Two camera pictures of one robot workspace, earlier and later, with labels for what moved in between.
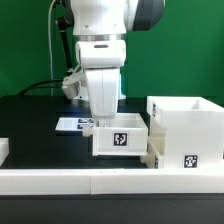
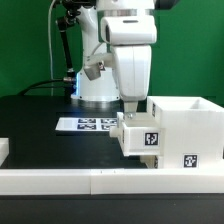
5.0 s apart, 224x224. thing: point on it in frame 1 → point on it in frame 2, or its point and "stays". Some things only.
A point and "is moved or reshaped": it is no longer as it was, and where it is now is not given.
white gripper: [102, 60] → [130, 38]
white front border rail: [108, 181] stays
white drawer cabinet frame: [193, 131] stays
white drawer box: [125, 134] is moved or reshaped
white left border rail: [4, 150] stays
